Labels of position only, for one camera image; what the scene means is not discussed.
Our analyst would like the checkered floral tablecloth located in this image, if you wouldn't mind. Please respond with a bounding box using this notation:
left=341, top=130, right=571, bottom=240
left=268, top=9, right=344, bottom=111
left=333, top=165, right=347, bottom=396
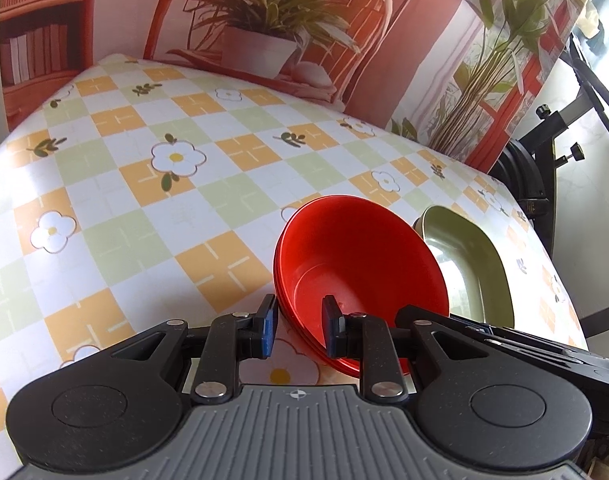
left=0, top=54, right=585, bottom=479

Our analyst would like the green rectangular plastic dish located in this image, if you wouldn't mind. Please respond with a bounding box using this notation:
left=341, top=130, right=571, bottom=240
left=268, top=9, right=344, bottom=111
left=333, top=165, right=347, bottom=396
left=414, top=206, right=515, bottom=328

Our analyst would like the black metal stand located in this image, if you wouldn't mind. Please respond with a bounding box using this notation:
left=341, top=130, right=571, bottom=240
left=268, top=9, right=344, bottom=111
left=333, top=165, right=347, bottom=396
left=491, top=44, right=609, bottom=354

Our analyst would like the red round plastic bowl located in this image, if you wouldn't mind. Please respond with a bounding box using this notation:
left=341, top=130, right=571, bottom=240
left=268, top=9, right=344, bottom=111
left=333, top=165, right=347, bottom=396
left=273, top=195, right=449, bottom=377

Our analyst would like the printed room backdrop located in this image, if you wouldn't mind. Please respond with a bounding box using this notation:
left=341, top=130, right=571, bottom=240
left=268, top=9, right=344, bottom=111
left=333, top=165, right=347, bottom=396
left=0, top=0, right=591, bottom=171

